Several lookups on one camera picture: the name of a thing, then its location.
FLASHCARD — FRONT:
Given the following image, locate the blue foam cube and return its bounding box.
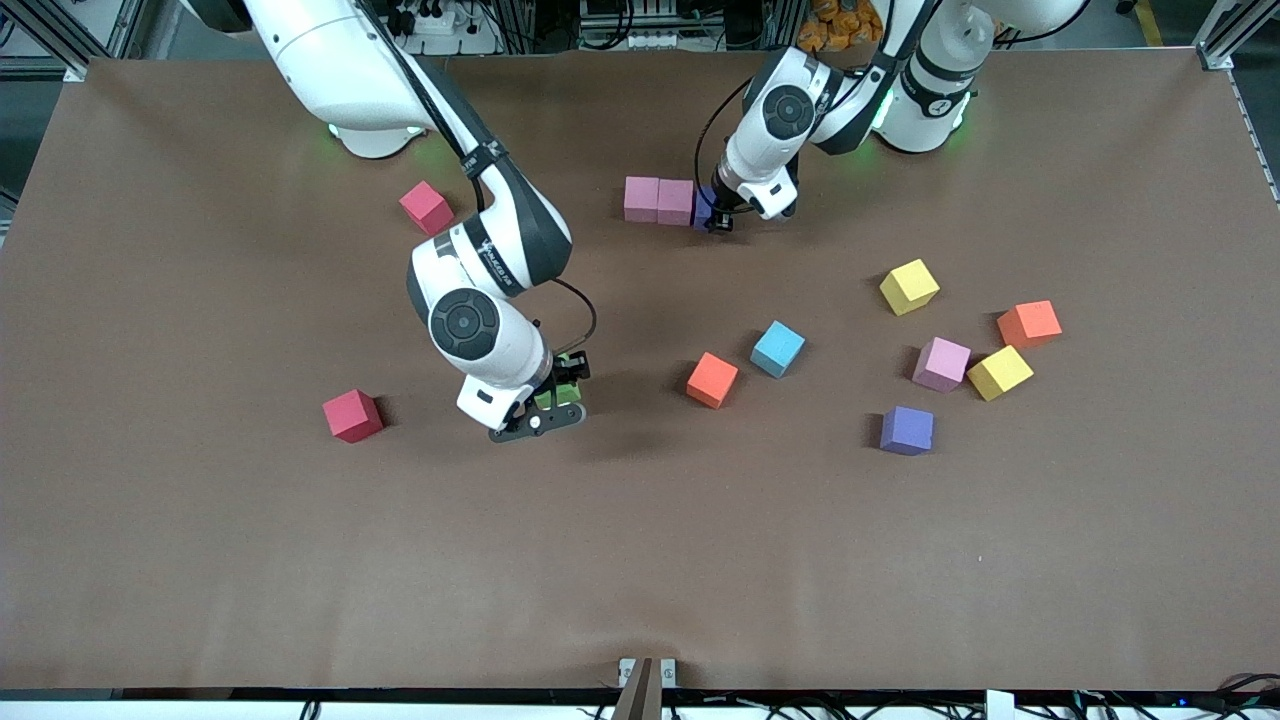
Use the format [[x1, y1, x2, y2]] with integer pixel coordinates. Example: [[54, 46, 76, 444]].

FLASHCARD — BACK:
[[750, 320, 807, 380]]

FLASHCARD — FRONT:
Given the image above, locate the red foam cube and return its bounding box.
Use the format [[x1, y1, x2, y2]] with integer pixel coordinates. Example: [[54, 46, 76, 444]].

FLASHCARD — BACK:
[[399, 180, 456, 238], [322, 388, 385, 444]]

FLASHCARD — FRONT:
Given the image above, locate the orange foam cube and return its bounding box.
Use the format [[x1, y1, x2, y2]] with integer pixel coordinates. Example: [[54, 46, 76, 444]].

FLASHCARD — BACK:
[[686, 352, 740, 410], [997, 300, 1063, 350]]

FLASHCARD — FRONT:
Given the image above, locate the brown paper table cover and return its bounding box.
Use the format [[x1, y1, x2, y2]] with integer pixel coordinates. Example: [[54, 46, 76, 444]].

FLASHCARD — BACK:
[[0, 50, 1280, 691]]

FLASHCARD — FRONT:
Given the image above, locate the white equipment box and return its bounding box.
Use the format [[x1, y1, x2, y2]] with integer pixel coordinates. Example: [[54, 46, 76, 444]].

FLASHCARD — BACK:
[[578, 0, 683, 51]]

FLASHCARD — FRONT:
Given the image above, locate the yellow foam cube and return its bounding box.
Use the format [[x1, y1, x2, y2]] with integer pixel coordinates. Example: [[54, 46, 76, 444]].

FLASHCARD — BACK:
[[879, 258, 941, 317], [966, 345, 1035, 402]]

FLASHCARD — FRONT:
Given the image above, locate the bag of orange objects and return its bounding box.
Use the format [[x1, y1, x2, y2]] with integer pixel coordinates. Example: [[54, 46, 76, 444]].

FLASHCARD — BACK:
[[797, 0, 886, 53]]

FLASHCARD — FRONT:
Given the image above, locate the white power strip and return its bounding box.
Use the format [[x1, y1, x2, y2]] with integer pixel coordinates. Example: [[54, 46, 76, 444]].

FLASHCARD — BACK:
[[385, 0, 501, 56]]

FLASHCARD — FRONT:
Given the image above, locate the metal mounting bracket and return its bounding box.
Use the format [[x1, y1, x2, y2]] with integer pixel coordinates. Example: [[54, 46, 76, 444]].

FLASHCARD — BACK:
[[618, 657, 678, 689]]

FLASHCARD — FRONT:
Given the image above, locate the grey camera pole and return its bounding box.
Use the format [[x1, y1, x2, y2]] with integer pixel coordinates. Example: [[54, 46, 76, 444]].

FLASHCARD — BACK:
[[612, 658, 657, 720]]

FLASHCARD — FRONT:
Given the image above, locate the aluminium frame profile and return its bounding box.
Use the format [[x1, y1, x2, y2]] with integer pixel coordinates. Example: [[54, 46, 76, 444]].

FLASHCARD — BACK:
[[1195, 0, 1280, 71], [0, 0, 151, 83]]

